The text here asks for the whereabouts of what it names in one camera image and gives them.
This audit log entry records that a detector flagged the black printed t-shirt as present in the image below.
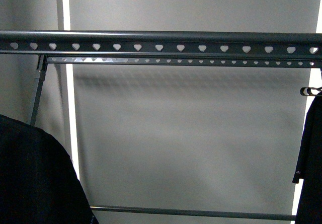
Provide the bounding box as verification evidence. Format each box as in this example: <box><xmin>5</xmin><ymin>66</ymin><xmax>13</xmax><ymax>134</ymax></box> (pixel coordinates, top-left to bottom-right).
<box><xmin>1</xmin><ymin>115</ymin><xmax>98</xmax><ymax>223</ymax></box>

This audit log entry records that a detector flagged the grey metal clothes rack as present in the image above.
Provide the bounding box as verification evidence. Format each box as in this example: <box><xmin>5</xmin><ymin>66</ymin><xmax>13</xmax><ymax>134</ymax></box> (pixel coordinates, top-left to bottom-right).
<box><xmin>0</xmin><ymin>30</ymin><xmax>322</xmax><ymax>221</ymax></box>

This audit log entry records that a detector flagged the black white striped hanger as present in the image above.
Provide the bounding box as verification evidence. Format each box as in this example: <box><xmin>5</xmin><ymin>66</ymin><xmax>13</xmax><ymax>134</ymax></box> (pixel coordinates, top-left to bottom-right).
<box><xmin>300</xmin><ymin>87</ymin><xmax>321</xmax><ymax>97</ymax></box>

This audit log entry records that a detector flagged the black hanging t-shirt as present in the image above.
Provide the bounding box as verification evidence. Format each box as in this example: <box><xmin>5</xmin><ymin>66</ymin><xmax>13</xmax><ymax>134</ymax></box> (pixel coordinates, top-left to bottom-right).
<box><xmin>292</xmin><ymin>96</ymin><xmax>321</xmax><ymax>223</ymax></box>

